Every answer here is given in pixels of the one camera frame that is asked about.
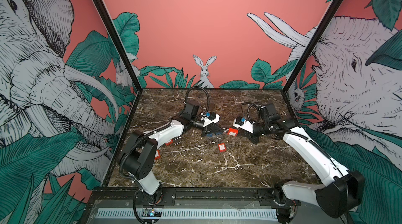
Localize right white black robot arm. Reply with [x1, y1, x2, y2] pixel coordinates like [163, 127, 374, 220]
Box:
[242, 119, 365, 218]

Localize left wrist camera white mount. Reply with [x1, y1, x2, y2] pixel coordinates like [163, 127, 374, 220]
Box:
[201, 112, 220, 127]

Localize right black frame post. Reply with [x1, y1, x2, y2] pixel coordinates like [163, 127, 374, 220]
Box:
[282, 0, 343, 93]

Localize black corrugated cable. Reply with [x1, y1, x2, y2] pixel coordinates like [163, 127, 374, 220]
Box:
[184, 85, 210, 115]
[241, 101, 268, 124]

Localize red padlock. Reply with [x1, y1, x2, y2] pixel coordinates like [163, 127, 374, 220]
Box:
[155, 150, 161, 160]
[227, 128, 239, 136]
[218, 143, 227, 152]

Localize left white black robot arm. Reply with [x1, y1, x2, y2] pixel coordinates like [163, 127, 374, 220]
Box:
[119, 115, 224, 205]

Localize left black frame post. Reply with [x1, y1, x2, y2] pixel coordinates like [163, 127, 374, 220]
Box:
[92, 0, 143, 92]

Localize left black corrugated cable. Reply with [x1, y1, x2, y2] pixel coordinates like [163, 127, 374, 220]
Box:
[184, 85, 210, 115]

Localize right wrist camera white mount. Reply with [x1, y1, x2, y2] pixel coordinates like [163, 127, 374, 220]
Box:
[233, 116, 253, 133]

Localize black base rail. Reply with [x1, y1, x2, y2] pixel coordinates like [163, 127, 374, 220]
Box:
[89, 187, 301, 208]

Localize white slotted cable duct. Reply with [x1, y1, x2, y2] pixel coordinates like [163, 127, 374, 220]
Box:
[95, 208, 278, 221]

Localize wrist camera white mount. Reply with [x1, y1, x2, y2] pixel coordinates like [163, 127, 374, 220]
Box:
[201, 112, 220, 127]
[233, 116, 253, 133]

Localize red padlock shackle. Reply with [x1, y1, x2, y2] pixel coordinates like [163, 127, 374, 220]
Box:
[165, 137, 183, 146]

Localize right black corrugated cable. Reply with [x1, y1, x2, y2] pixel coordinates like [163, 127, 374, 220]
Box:
[241, 101, 268, 124]

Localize black frame post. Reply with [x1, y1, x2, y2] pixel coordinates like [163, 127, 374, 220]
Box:
[92, 0, 143, 92]
[282, 0, 343, 93]

